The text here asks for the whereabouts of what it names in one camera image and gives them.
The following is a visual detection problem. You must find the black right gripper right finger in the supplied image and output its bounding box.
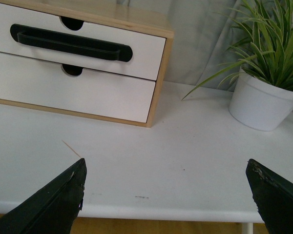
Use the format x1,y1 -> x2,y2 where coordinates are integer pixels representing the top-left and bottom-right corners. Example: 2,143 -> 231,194
246,159 -> 293,234

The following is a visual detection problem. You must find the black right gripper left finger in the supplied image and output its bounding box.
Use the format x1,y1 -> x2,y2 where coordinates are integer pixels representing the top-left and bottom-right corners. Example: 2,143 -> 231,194
0,158 -> 87,234

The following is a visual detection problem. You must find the white drawer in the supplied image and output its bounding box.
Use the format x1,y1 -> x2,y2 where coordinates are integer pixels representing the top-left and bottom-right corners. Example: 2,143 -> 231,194
0,53 -> 155,122
0,0 -> 173,80

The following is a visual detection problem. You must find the wooden toothpick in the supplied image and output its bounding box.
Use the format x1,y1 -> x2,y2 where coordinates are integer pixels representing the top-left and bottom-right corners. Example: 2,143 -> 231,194
62,140 -> 82,158

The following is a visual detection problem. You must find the white plant pot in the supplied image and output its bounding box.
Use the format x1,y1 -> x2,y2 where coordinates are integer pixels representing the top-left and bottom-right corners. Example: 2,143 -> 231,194
229,68 -> 293,131

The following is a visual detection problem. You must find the green striped plant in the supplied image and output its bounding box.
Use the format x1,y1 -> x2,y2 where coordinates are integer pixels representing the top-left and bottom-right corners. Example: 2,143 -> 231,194
196,0 -> 293,92

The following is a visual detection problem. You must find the grey curtain backdrop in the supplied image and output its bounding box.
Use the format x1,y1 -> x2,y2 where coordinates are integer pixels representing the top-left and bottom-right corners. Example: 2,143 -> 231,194
116,0 -> 243,85

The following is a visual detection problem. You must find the black drawer handle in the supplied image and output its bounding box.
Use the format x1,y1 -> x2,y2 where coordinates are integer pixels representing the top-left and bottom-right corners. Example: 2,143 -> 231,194
10,24 -> 133,62

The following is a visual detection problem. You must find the wooden drawer cabinet frame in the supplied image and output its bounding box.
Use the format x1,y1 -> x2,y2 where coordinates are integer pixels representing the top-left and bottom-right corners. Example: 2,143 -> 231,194
0,0 -> 174,127

